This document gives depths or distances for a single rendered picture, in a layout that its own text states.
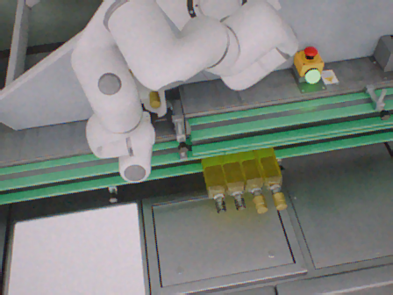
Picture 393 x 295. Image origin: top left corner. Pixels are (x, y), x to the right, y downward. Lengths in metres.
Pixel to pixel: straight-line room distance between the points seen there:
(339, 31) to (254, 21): 0.68
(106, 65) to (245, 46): 0.24
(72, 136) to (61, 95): 0.14
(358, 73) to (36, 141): 1.05
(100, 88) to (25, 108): 0.75
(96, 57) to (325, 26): 0.83
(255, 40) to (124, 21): 0.24
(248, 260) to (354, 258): 0.33
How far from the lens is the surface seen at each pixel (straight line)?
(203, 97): 1.32
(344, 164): 1.60
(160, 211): 1.41
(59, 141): 1.42
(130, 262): 1.35
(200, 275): 1.31
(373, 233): 1.49
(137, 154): 0.96
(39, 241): 1.46
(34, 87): 1.36
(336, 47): 1.44
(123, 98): 0.69
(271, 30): 0.76
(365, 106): 1.39
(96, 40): 0.72
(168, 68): 0.60
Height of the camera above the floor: 1.73
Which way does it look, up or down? 37 degrees down
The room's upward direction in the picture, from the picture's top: 168 degrees clockwise
